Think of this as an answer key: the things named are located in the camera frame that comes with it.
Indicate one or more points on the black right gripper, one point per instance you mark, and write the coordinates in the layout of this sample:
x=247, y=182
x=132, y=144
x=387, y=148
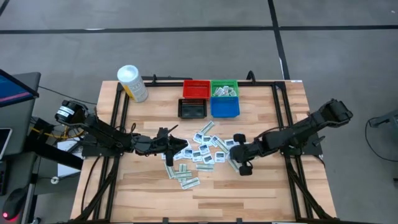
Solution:
x=245, y=152

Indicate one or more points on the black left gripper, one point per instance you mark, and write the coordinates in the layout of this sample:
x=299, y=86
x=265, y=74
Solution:
x=152, y=144

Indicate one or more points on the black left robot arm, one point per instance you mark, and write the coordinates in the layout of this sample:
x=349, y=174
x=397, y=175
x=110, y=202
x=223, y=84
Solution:
x=105, y=135

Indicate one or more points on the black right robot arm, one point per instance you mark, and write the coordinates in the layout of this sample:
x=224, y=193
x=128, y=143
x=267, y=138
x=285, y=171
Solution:
x=298, y=133

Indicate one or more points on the black plastic basket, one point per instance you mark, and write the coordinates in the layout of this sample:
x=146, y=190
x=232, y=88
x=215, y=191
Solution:
x=192, y=110

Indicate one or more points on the blue plastic basket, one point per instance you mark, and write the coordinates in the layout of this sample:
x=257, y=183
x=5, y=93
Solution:
x=224, y=107

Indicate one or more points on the red plastic basket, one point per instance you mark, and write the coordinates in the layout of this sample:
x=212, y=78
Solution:
x=196, y=90

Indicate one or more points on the green plastic basket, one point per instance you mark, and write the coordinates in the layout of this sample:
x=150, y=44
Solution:
x=224, y=83

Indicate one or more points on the white wipes canister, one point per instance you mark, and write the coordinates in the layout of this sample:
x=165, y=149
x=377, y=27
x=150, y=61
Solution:
x=132, y=81

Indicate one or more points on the white paper sheet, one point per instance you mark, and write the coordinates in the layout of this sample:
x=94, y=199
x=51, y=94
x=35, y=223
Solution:
x=66, y=169

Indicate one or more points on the black support beam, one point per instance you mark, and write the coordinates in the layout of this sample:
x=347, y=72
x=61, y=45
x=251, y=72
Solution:
x=56, y=155

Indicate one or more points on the white tape roll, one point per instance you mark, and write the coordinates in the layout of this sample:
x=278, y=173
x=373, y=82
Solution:
x=55, y=177

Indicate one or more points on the grey metal stand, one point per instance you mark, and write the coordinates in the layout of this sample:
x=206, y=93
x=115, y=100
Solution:
x=385, y=119

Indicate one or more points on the grey workstation cart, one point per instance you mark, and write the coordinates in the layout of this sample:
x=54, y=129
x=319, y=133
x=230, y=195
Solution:
x=18, y=124

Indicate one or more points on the black computer monitor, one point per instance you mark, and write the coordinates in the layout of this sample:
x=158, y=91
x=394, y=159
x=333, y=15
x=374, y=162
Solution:
x=12, y=90

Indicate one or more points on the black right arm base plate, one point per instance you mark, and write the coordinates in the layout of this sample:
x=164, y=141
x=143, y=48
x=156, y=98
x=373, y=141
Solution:
x=312, y=148

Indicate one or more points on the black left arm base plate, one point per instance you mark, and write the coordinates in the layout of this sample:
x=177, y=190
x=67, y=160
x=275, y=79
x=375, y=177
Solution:
x=93, y=152

